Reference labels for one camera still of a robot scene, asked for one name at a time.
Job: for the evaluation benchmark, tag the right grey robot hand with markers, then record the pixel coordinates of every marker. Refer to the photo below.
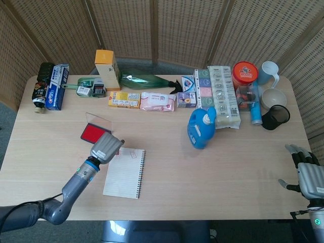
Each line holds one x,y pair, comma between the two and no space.
310,181

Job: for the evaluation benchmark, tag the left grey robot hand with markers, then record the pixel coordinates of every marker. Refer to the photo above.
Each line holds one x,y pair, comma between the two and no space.
106,148

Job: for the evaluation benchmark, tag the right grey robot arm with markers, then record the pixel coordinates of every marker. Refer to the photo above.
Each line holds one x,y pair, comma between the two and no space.
317,225

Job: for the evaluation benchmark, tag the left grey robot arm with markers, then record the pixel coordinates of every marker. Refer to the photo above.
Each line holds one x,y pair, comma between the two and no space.
68,195

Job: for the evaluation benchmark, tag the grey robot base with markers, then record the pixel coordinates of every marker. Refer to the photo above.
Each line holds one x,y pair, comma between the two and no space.
154,231

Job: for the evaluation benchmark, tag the white spiral notepad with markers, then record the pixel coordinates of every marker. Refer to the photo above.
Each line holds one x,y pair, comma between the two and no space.
126,174

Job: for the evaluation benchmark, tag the red ink pad clear lid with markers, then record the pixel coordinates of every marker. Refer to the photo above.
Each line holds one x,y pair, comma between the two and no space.
92,131

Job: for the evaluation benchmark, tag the yellow flat box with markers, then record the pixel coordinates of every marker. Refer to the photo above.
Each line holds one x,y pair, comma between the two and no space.
124,100

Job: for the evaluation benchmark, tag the grey black stapler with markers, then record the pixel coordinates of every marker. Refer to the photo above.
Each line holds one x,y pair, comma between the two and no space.
98,88

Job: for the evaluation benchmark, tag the small white box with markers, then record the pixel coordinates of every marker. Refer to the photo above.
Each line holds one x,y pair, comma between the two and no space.
84,90

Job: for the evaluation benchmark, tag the green plastic tray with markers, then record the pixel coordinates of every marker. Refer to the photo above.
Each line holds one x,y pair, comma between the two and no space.
81,87

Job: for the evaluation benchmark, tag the small green box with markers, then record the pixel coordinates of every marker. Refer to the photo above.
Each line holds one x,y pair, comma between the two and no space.
88,83

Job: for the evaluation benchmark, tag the pink wet wipes pack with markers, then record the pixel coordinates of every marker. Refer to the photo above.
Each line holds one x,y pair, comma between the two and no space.
157,101

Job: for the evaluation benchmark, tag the black mesh pen cup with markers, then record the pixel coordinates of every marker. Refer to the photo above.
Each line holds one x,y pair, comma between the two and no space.
276,117

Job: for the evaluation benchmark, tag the green plastic spray bottle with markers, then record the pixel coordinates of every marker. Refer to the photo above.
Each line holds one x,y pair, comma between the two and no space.
141,81

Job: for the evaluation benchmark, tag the tall orange cardboard box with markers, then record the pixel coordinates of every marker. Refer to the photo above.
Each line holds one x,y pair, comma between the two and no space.
107,71

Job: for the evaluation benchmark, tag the blue white toothpaste box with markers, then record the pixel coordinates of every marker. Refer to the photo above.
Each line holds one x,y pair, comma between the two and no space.
57,88

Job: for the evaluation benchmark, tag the blue tube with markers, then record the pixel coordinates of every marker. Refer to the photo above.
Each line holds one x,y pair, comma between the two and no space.
255,111

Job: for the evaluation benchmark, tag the dark beverage bottle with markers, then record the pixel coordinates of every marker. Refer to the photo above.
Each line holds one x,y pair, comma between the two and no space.
40,88

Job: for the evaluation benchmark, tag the beige bowl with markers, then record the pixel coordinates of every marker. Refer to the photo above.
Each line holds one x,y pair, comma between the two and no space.
273,98

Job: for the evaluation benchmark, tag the small purple box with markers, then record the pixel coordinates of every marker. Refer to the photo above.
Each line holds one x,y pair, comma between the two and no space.
186,100

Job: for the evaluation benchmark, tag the blue detergent bottle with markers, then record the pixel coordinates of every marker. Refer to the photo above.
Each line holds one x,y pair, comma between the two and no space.
201,129

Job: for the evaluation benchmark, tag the white blue soap box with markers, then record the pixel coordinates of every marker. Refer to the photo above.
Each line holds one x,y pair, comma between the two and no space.
187,84

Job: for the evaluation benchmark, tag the clear plastic box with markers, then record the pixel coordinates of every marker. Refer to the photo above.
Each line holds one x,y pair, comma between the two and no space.
245,97

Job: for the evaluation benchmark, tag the light blue mug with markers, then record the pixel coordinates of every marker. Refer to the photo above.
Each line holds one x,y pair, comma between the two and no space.
268,73

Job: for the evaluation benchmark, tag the multicolour tissue pack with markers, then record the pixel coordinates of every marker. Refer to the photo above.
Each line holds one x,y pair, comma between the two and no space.
205,87

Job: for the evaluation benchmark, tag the long white sealed pack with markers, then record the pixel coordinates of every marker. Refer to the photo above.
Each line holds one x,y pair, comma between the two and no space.
224,96

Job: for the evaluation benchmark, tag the orange lid snack jar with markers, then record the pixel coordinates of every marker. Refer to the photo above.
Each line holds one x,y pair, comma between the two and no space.
245,74

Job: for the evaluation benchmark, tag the woven folding screen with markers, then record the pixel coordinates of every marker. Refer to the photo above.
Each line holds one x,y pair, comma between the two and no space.
177,30

